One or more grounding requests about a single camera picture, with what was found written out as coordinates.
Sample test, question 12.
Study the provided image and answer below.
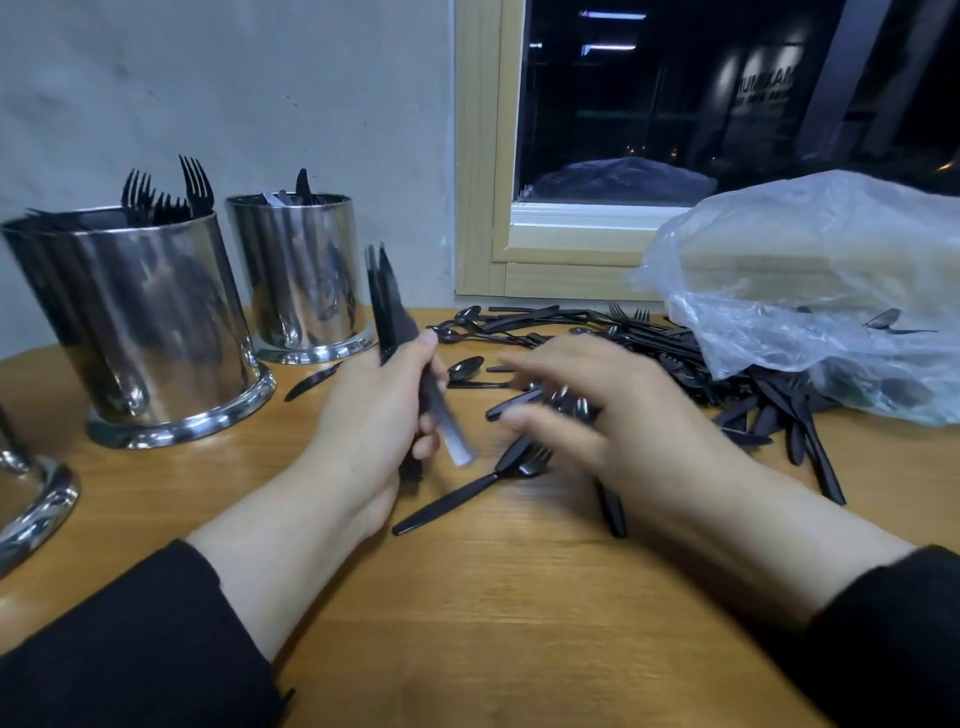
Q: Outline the person's left hand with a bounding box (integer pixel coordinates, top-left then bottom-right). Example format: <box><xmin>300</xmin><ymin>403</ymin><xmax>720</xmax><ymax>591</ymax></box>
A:
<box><xmin>292</xmin><ymin>330</ymin><xmax>450</xmax><ymax>537</ymax></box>

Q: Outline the person's right hand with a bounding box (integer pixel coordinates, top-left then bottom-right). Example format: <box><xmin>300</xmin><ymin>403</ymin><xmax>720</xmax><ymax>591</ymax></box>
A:
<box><xmin>492</xmin><ymin>333</ymin><xmax>768</xmax><ymax>545</ymax></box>

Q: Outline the pile of black plastic cutlery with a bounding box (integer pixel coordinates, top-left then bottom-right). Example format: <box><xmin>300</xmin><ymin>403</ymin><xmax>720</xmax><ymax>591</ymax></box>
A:
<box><xmin>432</xmin><ymin>300</ymin><xmax>960</xmax><ymax>539</ymax></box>

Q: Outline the black plastic fork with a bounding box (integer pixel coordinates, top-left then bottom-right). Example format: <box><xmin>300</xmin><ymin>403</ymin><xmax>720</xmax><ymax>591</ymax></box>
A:
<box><xmin>391</xmin><ymin>441</ymin><xmax>555</xmax><ymax>539</ymax></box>
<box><xmin>177</xmin><ymin>154</ymin><xmax>216</xmax><ymax>221</ymax></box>
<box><xmin>118</xmin><ymin>168</ymin><xmax>156</xmax><ymax>228</ymax></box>

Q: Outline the person's left forearm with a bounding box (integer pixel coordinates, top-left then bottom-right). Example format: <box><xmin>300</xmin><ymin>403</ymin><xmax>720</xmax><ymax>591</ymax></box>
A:
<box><xmin>0</xmin><ymin>487</ymin><xmax>377</xmax><ymax>728</ymax></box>

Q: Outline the clear plastic bag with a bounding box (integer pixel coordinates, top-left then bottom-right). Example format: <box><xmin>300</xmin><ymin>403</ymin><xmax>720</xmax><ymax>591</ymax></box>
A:
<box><xmin>633</xmin><ymin>169</ymin><xmax>960</xmax><ymax>426</ymax></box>

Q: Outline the dark parked car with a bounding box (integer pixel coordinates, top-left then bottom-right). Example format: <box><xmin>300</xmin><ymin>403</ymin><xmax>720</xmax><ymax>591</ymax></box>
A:
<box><xmin>523</xmin><ymin>156</ymin><xmax>722</xmax><ymax>209</ymax></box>

